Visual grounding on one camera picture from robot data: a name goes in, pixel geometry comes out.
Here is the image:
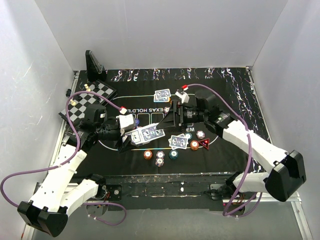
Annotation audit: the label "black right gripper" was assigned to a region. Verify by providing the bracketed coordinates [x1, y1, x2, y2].
[156, 99, 207, 133]

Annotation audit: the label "card drawn from deck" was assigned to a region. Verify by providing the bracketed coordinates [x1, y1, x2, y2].
[141, 125, 165, 141]

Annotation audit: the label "dealt cards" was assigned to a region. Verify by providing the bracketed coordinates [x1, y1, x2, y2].
[168, 134, 189, 150]
[153, 88, 171, 103]

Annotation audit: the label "orange poker chip stack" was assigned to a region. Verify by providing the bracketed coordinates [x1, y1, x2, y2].
[143, 149, 153, 160]

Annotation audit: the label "green chips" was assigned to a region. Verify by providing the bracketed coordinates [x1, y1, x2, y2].
[185, 132, 193, 140]

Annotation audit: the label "orange chips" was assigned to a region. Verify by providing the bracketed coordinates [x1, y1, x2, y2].
[190, 140, 199, 151]

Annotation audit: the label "green poker chip stack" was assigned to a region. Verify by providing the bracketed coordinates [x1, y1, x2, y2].
[169, 150, 179, 160]

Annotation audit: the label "pink chip front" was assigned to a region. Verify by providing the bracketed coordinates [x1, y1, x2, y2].
[155, 158, 164, 167]

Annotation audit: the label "red black all-in marker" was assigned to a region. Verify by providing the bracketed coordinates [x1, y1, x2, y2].
[198, 138, 210, 150]

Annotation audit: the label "blue playing card deck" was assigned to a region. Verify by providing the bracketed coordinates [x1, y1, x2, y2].
[129, 130, 150, 146]

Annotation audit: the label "blue small blind button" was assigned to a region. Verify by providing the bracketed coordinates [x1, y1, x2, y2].
[135, 118, 140, 126]

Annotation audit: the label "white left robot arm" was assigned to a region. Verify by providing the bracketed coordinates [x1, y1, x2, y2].
[17, 123, 128, 237]

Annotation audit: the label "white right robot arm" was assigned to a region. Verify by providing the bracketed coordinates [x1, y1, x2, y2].
[156, 100, 307, 202]

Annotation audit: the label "black poker table mat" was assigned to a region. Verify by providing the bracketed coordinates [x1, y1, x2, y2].
[77, 67, 269, 177]

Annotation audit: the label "gold chess pieces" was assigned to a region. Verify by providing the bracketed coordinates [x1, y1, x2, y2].
[84, 84, 91, 92]

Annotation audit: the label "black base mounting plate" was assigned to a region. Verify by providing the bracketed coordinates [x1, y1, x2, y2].
[104, 172, 232, 212]

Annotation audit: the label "black triangular card stand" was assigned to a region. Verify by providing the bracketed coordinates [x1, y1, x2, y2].
[85, 50, 107, 82]

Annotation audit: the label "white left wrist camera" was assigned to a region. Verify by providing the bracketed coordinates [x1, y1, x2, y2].
[117, 114, 136, 131]

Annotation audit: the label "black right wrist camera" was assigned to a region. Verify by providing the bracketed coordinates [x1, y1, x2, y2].
[175, 88, 219, 111]

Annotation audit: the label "aluminium rail frame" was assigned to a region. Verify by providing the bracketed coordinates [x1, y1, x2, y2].
[21, 181, 313, 240]

